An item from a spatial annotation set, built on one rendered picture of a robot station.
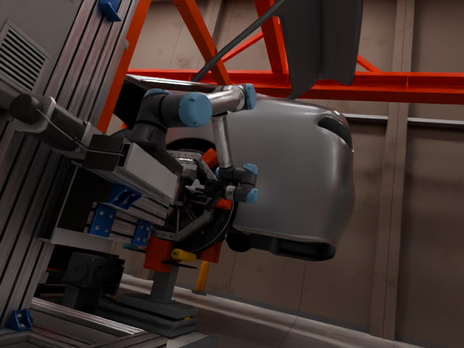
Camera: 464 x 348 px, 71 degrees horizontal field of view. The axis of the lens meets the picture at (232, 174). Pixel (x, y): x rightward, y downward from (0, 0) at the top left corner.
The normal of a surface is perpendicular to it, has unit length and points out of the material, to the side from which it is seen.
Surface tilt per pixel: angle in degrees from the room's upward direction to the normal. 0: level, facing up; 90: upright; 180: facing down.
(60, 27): 90
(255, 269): 90
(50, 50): 90
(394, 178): 90
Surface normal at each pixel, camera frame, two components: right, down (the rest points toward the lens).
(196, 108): 0.82, 0.09
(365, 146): -0.24, -0.32
